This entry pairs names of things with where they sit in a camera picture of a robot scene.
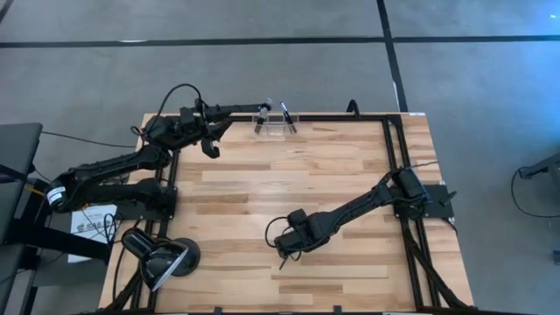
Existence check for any grey side desk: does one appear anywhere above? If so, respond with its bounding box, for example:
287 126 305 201
0 122 44 315

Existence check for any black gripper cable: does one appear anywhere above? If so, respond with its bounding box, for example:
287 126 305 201
157 82 205 128
264 215 293 249

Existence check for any black floor tape strip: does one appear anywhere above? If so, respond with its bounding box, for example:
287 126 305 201
375 0 410 113
0 34 560 49

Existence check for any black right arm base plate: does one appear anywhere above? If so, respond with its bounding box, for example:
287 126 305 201
392 183 459 220

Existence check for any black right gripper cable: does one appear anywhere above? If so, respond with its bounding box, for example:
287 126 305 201
264 215 293 249

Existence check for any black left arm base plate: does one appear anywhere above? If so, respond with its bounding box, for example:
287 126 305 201
99 205 179 221

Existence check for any large brown powder brush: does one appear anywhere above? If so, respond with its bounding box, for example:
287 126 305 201
254 104 270 135

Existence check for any black desk lamp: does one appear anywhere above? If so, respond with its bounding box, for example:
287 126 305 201
120 226 202 291

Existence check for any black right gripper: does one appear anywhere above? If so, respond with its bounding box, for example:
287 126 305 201
273 208 333 263

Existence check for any white printed paper sheet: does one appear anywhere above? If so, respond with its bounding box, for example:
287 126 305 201
67 203 118 265

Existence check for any black cable bundle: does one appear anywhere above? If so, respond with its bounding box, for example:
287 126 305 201
401 217 476 312

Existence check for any black side desk frame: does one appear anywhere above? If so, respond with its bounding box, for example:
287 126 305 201
0 174 113 272

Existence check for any black lamp cable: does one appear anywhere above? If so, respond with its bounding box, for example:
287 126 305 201
111 244 128 307

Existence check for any medium black makeup brush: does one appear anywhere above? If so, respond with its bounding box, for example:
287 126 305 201
279 101 295 134

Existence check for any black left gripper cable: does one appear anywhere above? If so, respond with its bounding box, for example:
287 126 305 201
157 82 205 128

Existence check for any clear acrylic brush organizer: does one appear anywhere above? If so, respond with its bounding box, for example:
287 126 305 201
252 111 301 139

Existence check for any black flat bar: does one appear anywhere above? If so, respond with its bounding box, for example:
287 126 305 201
227 102 269 114

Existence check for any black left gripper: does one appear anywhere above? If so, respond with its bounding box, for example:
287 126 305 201
177 98 235 160

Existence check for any grey stand foot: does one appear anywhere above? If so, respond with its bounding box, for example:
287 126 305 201
518 152 560 180

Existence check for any black floor cable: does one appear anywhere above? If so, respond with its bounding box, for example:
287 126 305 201
40 129 138 150
509 165 560 220

